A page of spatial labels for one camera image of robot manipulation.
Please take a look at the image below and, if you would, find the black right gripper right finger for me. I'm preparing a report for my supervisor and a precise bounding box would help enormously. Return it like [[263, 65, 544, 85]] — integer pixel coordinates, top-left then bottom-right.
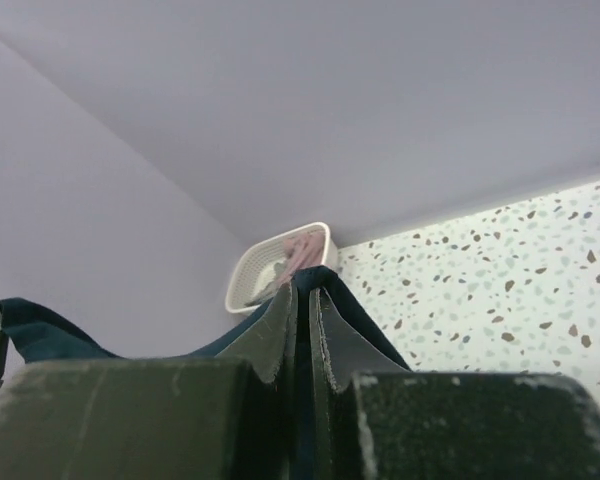
[[308, 290, 600, 479]]

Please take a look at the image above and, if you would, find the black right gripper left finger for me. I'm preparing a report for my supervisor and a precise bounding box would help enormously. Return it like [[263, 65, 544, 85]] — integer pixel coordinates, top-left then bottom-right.
[[0, 286, 297, 479]]

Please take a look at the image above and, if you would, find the white plastic laundry basket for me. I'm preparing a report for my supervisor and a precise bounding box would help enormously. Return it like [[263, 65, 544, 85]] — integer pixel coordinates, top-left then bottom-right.
[[225, 222, 339, 316]]

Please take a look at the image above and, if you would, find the pink tank top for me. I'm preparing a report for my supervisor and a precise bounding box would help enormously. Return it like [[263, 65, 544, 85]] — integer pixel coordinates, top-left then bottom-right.
[[283, 232, 325, 275]]

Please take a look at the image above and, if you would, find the navy maroon tank top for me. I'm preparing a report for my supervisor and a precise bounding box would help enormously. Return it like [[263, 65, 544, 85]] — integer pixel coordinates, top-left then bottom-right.
[[0, 266, 409, 479]]

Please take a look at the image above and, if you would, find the grey tank top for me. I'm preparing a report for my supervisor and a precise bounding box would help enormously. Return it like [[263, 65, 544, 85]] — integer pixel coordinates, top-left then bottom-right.
[[245, 260, 292, 307]]

